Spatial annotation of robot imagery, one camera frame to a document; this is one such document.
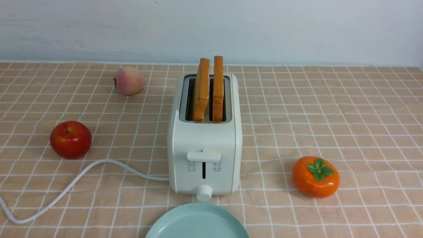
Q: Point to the toast slice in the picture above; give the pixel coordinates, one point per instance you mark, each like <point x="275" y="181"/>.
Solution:
<point x="201" y="90"/>
<point x="218" y="90"/>

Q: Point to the white two-slot toaster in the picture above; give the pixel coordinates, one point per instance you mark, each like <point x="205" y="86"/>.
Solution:
<point x="204" y="158"/>

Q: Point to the pink peach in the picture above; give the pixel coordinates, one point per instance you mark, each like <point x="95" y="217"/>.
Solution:
<point x="128" y="81"/>

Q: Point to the light green plate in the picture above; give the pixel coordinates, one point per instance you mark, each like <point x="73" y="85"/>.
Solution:
<point x="198" y="220"/>

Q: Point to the orange persimmon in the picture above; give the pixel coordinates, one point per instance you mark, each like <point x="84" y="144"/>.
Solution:
<point x="315" y="177"/>

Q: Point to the red apple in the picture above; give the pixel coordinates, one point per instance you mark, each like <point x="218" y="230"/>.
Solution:
<point x="70" y="139"/>

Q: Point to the orange checkered tablecloth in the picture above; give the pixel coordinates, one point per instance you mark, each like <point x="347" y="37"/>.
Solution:
<point x="366" y="121"/>

